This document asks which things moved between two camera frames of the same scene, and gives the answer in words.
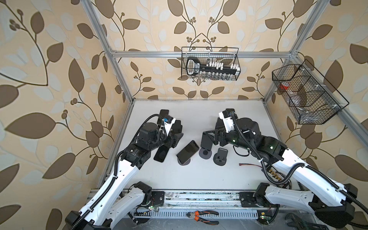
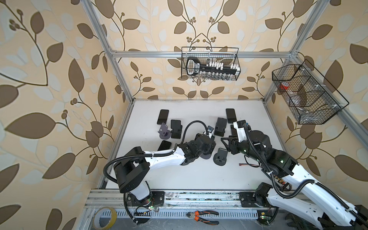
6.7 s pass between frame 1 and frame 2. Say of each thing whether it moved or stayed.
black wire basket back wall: stayed
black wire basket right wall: stayed
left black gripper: moved
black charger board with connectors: stayed
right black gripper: moved
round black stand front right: stayed
